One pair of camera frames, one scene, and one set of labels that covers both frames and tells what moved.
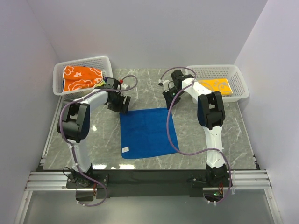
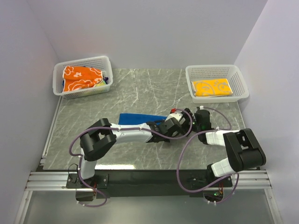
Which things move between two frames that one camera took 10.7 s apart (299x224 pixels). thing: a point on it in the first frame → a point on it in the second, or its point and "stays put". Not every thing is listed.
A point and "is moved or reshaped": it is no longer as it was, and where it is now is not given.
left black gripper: (122, 108) → (167, 140)
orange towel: (78, 77) stays put
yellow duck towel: (220, 85) stays put
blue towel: (144, 133) is moved or reshaped
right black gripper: (169, 101) → (195, 117)
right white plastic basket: (231, 73) stays put
